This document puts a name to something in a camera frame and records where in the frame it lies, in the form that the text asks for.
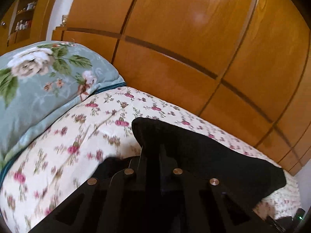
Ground wooden shelf unit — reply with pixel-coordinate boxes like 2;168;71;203
1;0;56;55

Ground wooden wardrobe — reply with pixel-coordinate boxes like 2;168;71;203
52;0;310;175

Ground teal floral pillow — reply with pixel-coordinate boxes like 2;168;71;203
1;41;125;167

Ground black pants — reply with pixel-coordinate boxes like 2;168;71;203
91;117;287;209

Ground white floral bedspread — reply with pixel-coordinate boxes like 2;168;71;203
0;86;302;233

